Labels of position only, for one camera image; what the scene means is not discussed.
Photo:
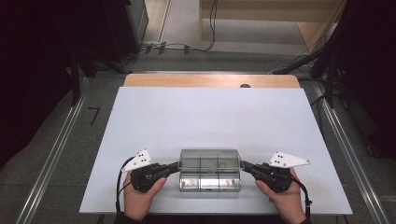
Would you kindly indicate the person's left hand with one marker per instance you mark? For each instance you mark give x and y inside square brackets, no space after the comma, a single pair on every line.
[140,202]

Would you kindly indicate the dark cabinet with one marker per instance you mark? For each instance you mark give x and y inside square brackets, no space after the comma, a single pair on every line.
[124,28]

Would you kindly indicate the clear plastic compartment box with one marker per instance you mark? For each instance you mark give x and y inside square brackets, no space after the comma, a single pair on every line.
[210,169]

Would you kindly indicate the white board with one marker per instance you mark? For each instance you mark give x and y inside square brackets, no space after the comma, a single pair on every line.
[249,109]

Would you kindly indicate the person's right hand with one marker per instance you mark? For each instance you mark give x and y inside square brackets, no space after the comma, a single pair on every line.
[288,202]

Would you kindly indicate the black metal stand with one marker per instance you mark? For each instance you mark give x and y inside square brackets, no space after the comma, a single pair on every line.
[74,81]
[330,81]

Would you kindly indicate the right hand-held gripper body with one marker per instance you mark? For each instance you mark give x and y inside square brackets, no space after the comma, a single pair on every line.
[286,160]

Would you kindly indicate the power strip with plugs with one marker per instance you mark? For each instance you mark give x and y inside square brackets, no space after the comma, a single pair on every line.
[162,48]

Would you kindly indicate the light wooden furniture frame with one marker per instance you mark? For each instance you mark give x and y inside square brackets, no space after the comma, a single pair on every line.
[264,11]

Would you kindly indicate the metal floor rail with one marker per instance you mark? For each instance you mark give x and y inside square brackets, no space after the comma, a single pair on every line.
[53,158]
[348,146]

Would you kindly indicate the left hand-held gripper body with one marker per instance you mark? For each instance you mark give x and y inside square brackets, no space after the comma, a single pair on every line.
[140,161]

